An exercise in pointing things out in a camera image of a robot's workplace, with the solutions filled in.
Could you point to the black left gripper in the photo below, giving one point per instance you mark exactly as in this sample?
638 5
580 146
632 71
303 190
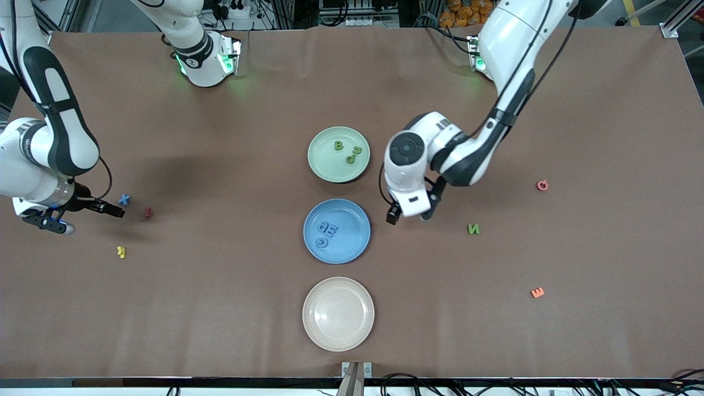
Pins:
392 215

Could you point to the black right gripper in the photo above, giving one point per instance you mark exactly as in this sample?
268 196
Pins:
84 203

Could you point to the blue foam letter X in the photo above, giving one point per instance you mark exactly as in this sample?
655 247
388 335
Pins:
124 198

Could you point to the green foam letter N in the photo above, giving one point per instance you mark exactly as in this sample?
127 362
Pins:
473 229

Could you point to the blue foam letter E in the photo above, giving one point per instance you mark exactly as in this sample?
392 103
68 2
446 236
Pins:
333 230

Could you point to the blue foam letter G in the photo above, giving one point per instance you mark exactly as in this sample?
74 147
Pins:
318 242

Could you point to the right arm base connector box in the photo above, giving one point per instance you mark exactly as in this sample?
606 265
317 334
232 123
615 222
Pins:
228 55

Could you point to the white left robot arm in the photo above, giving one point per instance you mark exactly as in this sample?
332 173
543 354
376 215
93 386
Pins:
511 33

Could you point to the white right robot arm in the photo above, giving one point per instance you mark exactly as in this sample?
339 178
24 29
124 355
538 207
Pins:
27 159

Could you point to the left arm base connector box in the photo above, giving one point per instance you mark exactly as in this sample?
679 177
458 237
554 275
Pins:
474 55

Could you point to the blue plate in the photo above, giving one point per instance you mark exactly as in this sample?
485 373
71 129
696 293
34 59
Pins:
352 247

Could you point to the green plate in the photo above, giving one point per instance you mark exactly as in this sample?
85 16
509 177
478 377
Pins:
330 168

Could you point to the brown table cover mat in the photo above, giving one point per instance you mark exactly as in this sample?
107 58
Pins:
165 308

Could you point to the beige plate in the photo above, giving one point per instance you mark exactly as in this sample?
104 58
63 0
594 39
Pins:
338 313

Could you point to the pink foam letter Q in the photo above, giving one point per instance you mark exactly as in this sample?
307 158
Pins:
538 186

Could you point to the orange foam letter E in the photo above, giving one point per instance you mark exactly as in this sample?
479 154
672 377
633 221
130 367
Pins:
537 292

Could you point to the white power strip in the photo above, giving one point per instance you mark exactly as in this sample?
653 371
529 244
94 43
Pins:
363 22

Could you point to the orange snack packets pile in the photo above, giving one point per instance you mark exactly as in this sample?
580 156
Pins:
462 11

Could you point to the power strip with black plugs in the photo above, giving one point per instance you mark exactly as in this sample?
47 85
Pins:
236 6

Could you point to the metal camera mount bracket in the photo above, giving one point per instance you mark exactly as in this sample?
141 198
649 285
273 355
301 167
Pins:
356 379

